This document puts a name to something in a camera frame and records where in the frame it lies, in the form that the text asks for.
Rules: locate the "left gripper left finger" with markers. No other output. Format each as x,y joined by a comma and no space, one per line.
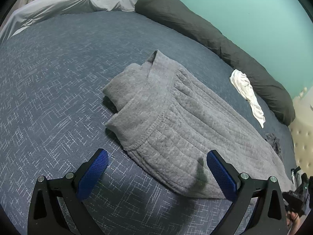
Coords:
45,215

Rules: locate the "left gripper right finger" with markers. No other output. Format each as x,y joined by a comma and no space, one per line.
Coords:
268,216

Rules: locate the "grey quilted sweatshirt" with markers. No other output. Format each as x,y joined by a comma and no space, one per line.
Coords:
167,121

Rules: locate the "person's right hand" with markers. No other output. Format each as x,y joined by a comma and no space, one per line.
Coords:
293,220

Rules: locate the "dark grey thin garment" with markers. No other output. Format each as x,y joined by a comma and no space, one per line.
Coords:
271,139

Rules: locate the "cream tufted headboard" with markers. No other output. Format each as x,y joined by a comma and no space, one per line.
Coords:
301,130

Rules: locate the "blue patterned bed sheet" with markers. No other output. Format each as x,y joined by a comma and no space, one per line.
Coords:
53,115

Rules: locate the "white t-shirt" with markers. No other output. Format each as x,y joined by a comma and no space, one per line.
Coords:
243,86

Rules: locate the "light grey blanket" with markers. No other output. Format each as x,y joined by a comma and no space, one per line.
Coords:
40,10

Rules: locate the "long dark grey pillow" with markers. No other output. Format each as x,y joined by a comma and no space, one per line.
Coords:
176,15

